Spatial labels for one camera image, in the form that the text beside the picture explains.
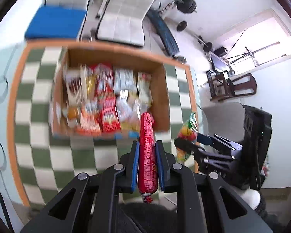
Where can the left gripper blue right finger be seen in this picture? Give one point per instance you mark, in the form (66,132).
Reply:
(163,166)

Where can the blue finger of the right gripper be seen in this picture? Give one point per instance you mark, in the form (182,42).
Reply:
(208,140)
(189,147)

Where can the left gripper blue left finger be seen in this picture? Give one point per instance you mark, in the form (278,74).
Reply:
(132,166)

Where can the colourful candy ball bag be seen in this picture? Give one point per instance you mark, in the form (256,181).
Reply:
(188,132)

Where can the red sausage stick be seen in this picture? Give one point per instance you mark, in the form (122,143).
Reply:
(147,171)

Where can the grey fabric chair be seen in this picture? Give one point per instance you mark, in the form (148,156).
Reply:
(224,119)

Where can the dark wooden chair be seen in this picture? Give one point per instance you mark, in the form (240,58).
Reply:
(222,88)

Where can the orange panda snack packet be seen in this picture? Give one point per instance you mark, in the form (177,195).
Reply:
(88,121)

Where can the red striped snack packet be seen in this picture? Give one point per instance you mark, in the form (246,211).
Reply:
(108,113)

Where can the open cardboard box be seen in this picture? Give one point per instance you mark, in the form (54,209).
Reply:
(102,92)

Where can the chrome dumbbell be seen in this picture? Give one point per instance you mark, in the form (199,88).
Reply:
(181,59)

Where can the white grey snack packet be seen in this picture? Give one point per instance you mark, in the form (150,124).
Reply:
(124,80)

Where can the white small snack box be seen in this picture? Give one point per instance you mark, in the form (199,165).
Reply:
(75,80)

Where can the floor barbell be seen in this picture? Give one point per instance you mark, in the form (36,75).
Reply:
(207,46)

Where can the barbell on rack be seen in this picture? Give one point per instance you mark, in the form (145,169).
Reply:
(184,6)

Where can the right white padded chair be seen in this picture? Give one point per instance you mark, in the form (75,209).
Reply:
(122,22)

